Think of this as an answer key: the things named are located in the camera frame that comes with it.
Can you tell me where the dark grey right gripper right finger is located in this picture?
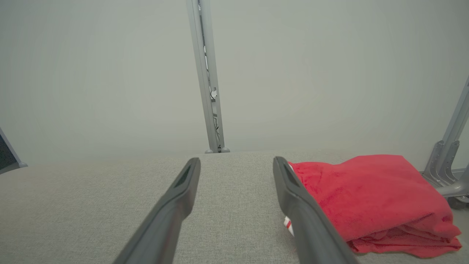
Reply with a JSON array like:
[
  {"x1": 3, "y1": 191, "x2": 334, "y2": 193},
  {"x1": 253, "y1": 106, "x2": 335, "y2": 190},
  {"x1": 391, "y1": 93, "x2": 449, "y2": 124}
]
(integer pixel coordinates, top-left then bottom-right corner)
[{"x1": 273, "y1": 157, "x2": 361, "y2": 264}]

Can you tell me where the grey metal partition post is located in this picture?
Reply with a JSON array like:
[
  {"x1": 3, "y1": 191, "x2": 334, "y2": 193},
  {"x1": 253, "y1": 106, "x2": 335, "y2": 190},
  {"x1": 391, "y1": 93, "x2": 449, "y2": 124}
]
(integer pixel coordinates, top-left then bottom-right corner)
[{"x1": 186, "y1": 0, "x2": 231, "y2": 154}]

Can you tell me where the red and white shirt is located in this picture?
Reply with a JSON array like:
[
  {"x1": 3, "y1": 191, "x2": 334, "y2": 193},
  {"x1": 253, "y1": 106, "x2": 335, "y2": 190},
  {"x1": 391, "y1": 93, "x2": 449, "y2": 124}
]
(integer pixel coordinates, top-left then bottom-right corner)
[{"x1": 284, "y1": 154, "x2": 462, "y2": 243}]

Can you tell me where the grey metal bracketed frame leg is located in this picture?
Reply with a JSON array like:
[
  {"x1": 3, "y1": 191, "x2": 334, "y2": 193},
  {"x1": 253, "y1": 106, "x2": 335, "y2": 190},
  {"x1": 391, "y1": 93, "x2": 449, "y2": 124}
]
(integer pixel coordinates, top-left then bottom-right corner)
[{"x1": 421, "y1": 75, "x2": 469, "y2": 210}]

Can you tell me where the grey fabric sofa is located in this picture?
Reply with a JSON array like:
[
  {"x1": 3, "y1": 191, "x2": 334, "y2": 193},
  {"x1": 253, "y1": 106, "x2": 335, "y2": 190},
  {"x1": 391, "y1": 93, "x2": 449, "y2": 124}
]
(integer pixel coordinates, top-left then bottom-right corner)
[{"x1": 0, "y1": 150, "x2": 469, "y2": 264}]

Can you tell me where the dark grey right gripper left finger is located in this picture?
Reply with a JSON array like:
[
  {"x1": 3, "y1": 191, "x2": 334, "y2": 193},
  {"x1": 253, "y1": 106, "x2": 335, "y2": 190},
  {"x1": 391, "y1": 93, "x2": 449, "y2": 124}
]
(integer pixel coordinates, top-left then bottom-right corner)
[{"x1": 113, "y1": 158, "x2": 202, "y2": 264}]

